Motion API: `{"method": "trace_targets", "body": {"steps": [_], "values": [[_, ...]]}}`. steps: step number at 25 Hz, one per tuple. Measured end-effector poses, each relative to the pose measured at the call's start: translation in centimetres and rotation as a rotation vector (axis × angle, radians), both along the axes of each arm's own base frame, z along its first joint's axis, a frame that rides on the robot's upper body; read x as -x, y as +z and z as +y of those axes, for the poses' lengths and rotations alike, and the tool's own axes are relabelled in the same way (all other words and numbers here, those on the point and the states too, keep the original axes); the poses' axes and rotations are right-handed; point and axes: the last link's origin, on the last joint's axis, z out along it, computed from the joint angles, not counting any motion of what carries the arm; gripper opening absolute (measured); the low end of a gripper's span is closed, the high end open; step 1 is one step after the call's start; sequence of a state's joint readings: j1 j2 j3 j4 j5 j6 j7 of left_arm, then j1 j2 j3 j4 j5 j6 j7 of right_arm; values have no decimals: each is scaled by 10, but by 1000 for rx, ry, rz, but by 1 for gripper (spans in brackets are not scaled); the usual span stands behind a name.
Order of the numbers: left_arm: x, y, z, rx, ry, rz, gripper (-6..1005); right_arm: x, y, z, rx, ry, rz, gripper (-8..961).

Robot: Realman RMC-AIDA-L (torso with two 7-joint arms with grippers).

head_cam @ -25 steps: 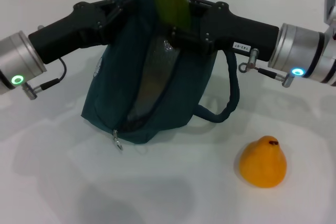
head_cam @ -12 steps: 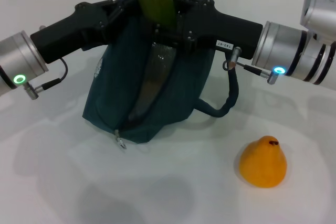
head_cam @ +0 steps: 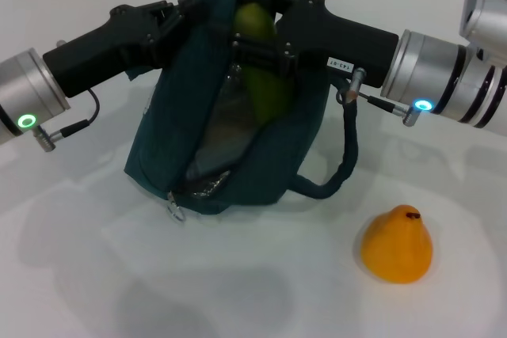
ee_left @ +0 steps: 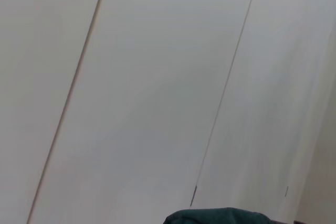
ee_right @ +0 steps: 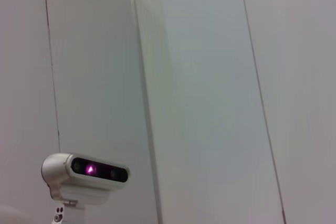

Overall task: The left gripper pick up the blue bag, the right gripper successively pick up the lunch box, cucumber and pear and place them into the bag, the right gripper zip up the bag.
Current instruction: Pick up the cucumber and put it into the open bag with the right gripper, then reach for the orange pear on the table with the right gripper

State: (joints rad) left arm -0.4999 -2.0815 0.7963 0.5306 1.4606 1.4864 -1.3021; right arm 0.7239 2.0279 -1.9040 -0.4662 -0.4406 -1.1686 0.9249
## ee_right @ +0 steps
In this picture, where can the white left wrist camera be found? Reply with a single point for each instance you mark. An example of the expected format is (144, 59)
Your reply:
(86, 174)

